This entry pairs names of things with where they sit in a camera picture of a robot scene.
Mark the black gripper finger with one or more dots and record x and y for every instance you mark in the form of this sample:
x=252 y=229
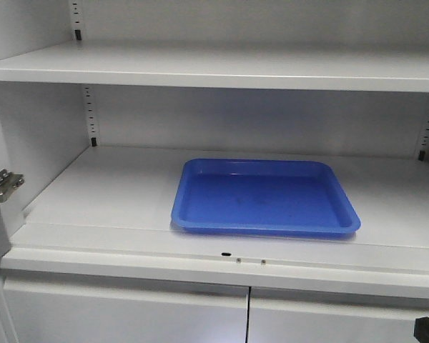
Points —
x=421 y=329

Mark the grey upper cabinet shelf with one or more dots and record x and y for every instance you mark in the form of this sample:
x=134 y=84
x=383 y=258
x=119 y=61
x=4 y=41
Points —
x=235 y=66

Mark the grey lower cabinet doors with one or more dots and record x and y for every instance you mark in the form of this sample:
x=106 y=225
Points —
x=57 y=308

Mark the metal cabinet door hinge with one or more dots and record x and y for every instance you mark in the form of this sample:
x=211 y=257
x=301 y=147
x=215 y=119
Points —
x=9 y=183

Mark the blue plastic tray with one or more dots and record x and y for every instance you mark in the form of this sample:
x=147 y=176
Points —
x=263 y=198

